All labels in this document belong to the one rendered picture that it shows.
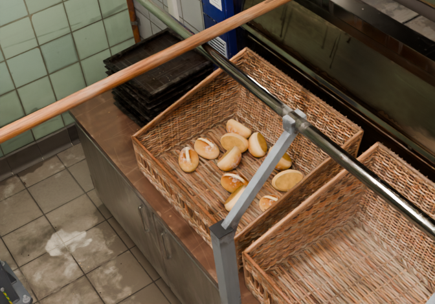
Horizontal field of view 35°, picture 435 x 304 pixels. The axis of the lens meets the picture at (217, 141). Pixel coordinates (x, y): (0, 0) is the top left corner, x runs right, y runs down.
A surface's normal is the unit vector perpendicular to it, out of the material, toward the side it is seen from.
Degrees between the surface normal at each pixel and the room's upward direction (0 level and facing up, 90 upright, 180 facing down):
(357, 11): 0
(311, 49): 70
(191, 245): 0
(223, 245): 90
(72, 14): 90
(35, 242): 0
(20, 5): 90
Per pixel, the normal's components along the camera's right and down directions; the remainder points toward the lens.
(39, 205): -0.09, -0.73
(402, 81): -0.80, 0.16
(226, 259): 0.56, 0.52
